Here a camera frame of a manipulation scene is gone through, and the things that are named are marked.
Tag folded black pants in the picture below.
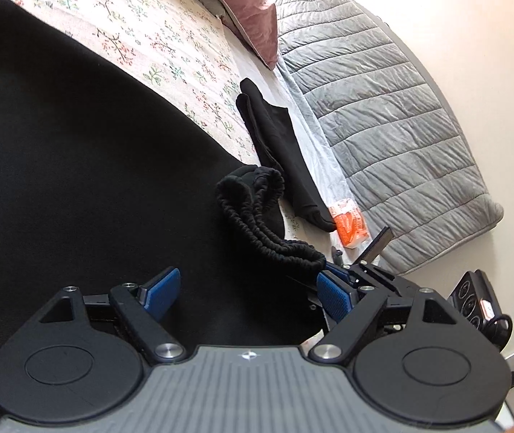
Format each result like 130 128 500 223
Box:
235 78 336 233

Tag orange plastic packet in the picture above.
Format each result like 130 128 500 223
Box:
328 198 371 250

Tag black pants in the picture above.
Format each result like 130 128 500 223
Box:
235 78 336 233
0 0 330 425

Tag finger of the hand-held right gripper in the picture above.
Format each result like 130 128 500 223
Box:
322 262 359 286

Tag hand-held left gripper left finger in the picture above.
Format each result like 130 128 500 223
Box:
35 267 186 365

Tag black power strip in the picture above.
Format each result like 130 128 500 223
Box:
447 269 514 353

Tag floral bed sheet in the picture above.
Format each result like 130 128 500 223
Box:
0 0 303 253

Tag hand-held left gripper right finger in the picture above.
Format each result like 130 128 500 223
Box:
309 272 460 362

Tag mauve pillow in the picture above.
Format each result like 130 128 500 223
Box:
158 0 281 71

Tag grey quilted headboard cover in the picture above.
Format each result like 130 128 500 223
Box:
268 0 506 277

